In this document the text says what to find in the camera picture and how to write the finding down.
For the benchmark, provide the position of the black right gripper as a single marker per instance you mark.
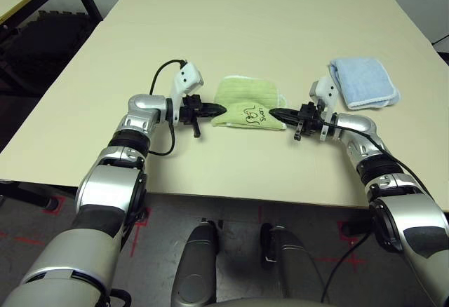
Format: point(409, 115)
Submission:
point(310, 119)

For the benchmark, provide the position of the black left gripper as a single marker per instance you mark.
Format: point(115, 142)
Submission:
point(191, 110)

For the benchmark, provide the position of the green towel with white trim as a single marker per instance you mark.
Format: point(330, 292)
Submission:
point(245, 93)

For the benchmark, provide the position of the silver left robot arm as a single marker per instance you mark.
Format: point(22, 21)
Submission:
point(108, 191)

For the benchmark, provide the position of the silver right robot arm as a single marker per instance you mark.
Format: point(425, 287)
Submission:
point(403, 209)

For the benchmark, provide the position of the folded light blue towel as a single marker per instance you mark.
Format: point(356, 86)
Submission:
point(365, 79)

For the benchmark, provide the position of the black table foot bar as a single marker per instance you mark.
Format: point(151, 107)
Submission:
point(28, 195)
point(358, 228)

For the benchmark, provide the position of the dark grey right robot leg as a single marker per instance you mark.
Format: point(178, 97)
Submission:
point(291, 268)

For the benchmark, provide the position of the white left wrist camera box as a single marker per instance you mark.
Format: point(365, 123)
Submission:
point(189, 75)

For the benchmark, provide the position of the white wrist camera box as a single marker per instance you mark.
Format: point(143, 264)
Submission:
point(189, 75)
point(328, 89)

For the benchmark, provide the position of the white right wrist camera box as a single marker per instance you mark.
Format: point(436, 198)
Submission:
point(328, 89)

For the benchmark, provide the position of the black metal frame furniture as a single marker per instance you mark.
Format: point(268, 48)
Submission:
point(445, 54)

